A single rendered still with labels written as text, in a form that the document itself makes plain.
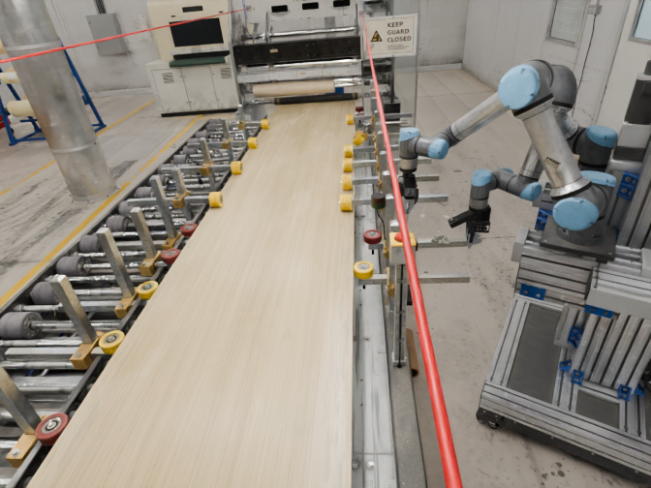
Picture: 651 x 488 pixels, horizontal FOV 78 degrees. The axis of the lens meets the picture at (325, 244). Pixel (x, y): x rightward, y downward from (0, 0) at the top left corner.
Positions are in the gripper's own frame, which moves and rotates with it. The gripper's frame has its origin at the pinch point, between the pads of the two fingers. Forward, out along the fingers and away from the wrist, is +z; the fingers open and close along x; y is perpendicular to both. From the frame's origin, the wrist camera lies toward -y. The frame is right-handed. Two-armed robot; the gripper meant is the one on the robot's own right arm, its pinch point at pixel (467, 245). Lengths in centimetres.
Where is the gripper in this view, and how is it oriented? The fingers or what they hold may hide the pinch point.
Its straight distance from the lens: 192.1
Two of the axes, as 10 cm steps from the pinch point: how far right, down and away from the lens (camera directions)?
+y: 9.9, -0.3, -1.0
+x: 0.6, -5.4, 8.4
